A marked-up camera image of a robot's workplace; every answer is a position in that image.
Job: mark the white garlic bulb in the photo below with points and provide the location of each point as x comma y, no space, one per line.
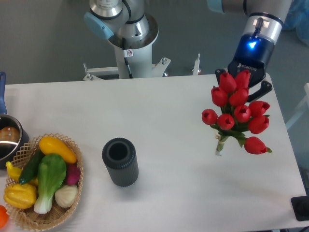
66,195

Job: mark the yellow bell pepper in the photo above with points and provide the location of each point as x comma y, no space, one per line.
20,196

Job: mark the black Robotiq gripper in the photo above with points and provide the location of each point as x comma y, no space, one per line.
252,54

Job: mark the blue handled saucepan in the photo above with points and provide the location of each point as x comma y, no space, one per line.
12,134

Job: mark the orange fruit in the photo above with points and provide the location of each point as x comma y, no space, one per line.
3,216

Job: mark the green cucumber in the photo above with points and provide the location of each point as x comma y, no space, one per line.
30,170

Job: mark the white frame at right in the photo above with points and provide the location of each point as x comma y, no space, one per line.
300,109

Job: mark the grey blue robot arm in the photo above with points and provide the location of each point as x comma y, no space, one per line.
196,19

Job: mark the purple radish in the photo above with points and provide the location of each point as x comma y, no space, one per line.
73,174

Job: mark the yellow squash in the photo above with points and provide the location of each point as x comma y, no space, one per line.
51,145

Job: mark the small yellow gourd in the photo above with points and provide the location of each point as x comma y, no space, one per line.
15,172

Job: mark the black device at edge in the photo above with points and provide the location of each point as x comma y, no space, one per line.
300,206

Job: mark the woven wicker basket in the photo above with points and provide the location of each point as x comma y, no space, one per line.
29,220

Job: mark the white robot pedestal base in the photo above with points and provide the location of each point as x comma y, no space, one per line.
133,48

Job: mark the dark grey ribbed vase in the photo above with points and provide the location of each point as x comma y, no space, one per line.
120,159

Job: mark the green bok choy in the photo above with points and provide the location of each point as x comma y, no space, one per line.
51,174

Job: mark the blue plastic bag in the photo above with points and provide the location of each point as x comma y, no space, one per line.
298,20

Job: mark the red tulip bouquet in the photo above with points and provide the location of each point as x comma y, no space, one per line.
231,96

